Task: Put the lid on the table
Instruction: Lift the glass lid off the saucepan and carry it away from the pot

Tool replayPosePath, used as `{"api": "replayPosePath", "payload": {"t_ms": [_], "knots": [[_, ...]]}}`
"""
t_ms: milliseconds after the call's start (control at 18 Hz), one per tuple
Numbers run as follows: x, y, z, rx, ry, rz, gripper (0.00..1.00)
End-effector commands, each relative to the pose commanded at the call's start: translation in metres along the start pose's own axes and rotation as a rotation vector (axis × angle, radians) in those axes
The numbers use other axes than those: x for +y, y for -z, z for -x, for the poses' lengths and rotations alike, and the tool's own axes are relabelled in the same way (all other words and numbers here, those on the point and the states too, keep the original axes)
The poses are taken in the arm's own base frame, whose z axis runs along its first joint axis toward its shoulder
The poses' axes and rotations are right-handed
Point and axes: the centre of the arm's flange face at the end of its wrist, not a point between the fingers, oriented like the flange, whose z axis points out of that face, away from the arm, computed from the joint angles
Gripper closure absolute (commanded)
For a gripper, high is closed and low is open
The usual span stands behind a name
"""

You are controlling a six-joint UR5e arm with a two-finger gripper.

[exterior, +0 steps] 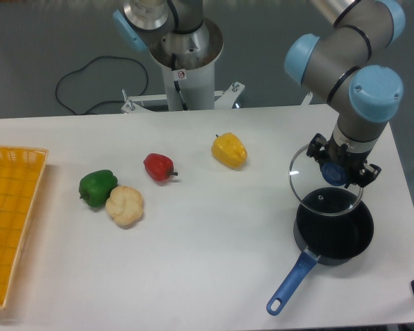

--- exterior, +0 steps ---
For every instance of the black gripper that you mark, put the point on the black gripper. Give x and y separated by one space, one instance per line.
335 160

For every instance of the glass lid blue knob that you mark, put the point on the glass lid blue knob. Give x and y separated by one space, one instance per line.
317 195

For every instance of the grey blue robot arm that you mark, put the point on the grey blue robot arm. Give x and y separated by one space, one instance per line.
334 69

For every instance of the yellow bell pepper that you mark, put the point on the yellow bell pepper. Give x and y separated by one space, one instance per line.
229 150

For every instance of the red bell pepper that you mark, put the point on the red bell pepper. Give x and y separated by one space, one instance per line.
159 167

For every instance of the white bread roll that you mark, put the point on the white bread roll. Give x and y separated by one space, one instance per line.
125 206

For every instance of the green bell pepper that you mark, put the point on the green bell pepper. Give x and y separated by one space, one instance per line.
95 187

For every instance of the yellow woven basket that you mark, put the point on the yellow woven basket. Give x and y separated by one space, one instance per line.
21 171

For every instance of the black saucepan blue handle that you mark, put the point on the black saucepan blue handle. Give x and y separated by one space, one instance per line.
325 241

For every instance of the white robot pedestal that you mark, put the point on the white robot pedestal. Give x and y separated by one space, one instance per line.
187 63

